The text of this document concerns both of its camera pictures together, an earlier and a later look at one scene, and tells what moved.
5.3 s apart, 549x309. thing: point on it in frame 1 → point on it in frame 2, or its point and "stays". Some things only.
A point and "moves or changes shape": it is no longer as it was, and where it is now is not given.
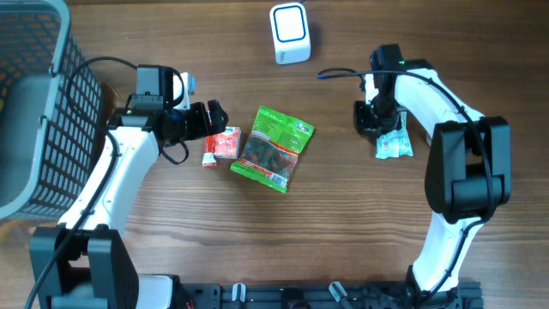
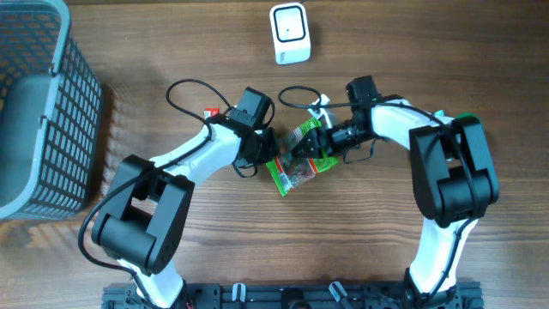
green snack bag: (273, 148) moves or changes shape
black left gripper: (202, 126) → (270, 136)
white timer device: (290, 33) stays
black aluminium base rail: (191, 295) stays
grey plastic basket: (51, 109) stays
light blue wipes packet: (396, 142) moves or changes shape
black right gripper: (366, 125) → (310, 153)
